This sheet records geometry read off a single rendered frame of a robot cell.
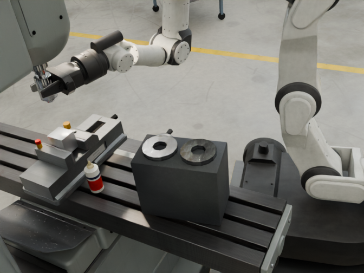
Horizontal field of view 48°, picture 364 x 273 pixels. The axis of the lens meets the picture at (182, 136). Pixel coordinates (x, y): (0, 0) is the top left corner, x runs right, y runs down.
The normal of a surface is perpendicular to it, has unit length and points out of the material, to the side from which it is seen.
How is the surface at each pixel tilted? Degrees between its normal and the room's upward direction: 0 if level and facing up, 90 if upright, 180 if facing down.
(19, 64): 90
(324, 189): 90
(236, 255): 0
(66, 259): 0
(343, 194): 90
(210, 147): 0
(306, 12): 90
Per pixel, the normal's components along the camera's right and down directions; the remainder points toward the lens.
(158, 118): -0.11, -0.79
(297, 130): -0.25, 0.61
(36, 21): 0.88, 0.21
